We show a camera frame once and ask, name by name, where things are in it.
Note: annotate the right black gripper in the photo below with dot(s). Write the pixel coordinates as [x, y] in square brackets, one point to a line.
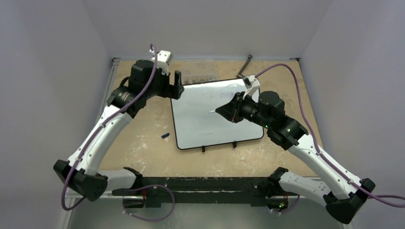
[237, 107]

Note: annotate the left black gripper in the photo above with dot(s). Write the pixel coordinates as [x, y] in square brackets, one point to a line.
[171, 91]

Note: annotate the white whiteboard black frame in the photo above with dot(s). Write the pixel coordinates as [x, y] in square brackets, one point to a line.
[194, 127]

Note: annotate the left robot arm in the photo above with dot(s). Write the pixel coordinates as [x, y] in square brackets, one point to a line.
[80, 172]

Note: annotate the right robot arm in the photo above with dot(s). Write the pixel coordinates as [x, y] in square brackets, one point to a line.
[339, 191]

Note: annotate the clear plastic screw box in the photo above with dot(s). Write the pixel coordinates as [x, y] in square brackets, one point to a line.
[201, 71]

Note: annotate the black metal allen key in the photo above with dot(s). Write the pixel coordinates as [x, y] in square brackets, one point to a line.
[244, 66]

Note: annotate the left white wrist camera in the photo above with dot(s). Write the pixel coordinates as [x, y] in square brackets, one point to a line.
[164, 59]

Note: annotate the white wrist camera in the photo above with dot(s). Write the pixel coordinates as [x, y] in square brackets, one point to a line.
[252, 84]
[164, 59]

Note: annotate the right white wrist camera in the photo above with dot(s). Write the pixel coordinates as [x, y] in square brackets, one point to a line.
[252, 84]

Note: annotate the aluminium rail frame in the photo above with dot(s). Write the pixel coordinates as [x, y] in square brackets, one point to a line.
[69, 200]

